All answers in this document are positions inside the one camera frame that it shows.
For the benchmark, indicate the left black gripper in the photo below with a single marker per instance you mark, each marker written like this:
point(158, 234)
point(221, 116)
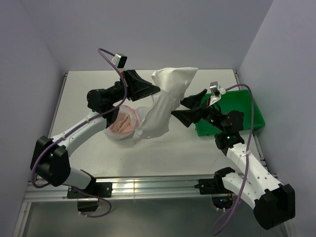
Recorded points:
point(138, 88)

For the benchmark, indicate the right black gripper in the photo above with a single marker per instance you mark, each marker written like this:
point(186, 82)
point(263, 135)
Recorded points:
point(188, 116)

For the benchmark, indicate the white cloth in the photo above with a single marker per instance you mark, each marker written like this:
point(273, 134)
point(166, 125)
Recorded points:
point(173, 83)

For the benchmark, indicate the beige bra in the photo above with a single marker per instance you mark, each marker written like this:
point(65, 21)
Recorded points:
point(123, 124)

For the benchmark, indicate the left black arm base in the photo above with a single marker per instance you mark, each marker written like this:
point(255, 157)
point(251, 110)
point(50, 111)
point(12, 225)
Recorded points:
point(93, 199)

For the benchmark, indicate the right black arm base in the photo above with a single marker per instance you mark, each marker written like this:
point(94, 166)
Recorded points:
point(222, 199)

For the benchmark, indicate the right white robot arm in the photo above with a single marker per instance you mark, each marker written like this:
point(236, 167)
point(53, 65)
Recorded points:
point(272, 202)

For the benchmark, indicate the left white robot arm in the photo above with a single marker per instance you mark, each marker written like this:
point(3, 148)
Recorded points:
point(51, 156)

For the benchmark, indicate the green plastic tray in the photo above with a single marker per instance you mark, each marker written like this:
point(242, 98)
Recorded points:
point(238, 100)

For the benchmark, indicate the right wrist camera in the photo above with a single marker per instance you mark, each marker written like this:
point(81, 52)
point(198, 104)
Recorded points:
point(216, 92)

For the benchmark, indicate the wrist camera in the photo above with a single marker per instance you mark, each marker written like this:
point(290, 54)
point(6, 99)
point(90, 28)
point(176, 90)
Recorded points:
point(216, 92)
point(119, 60)

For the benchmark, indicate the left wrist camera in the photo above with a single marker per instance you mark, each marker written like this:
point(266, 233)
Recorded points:
point(119, 60)

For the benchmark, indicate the aluminium frame rail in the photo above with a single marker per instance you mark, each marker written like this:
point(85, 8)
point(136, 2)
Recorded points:
point(127, 188)

